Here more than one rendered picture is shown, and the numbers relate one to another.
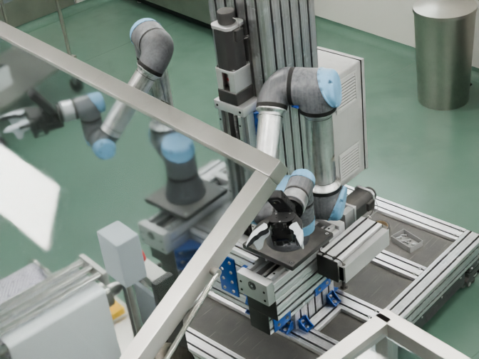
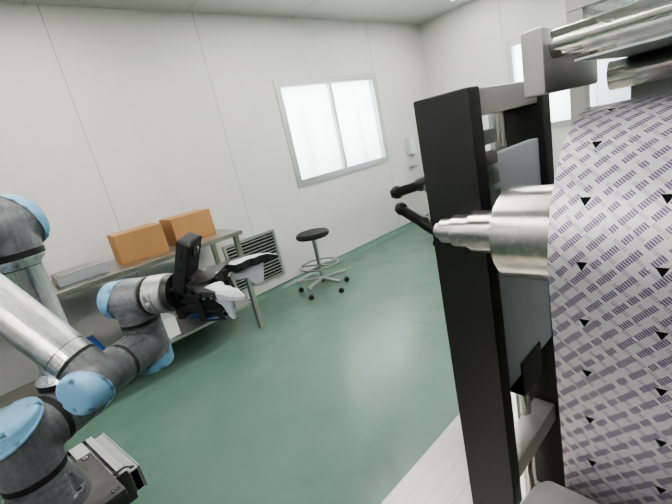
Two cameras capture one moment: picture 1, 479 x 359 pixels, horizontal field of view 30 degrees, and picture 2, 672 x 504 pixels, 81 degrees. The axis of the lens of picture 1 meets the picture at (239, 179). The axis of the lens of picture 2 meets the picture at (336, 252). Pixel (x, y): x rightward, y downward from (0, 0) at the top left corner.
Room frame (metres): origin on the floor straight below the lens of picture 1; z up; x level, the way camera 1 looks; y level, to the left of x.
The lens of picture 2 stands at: (1.77, 0.60, 1.42)
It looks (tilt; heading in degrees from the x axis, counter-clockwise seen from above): 15 degrees down; 267
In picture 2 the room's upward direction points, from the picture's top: 12 degrees counter-clockwise
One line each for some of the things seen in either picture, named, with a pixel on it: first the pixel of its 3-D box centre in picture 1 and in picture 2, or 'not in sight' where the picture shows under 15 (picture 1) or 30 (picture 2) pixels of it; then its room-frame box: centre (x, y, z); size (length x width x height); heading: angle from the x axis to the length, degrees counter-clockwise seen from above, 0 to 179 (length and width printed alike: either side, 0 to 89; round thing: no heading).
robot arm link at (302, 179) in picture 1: (299, 188); (131, 299); (2.14, -0.17, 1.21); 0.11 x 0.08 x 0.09; 160
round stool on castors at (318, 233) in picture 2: not in sight; (320, 261); (1.72, -3.22, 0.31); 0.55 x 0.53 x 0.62; 37
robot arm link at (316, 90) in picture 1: (319, 147); (39, 318); (2.39, -0.26, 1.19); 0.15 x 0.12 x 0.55; 69
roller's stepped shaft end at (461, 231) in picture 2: not in sight; (470, 231); (1.65, 0.32, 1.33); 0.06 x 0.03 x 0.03; 127
